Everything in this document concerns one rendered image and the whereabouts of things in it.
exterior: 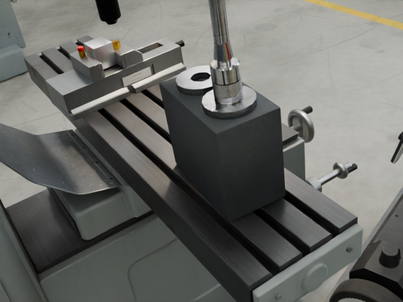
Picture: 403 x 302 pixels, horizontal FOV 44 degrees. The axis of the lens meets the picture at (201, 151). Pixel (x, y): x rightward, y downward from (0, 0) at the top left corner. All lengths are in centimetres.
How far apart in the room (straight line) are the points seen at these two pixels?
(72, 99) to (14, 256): 40
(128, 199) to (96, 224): 9
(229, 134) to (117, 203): 48
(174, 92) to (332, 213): 34
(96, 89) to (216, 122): 56
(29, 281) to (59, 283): 9
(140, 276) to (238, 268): 58
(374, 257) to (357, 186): 117
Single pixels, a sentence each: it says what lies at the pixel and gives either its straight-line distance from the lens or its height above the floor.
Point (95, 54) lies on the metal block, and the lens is 130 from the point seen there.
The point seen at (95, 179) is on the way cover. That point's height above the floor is 90.
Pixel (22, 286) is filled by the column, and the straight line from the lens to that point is 115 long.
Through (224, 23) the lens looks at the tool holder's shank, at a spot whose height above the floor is 129.
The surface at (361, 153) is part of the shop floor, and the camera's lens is 265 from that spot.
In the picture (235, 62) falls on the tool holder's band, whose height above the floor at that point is 122.
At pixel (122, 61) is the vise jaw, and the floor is 105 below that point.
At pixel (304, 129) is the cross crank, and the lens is 164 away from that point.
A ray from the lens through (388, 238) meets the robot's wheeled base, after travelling 138.
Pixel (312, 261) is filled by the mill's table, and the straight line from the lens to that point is 83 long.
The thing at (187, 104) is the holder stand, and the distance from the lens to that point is 85.
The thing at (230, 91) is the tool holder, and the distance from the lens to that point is 79.
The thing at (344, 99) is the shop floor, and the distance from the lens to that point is 310.
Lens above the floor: 156
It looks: 35 degrees down
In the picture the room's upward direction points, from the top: 10 degrees counter-clockwise
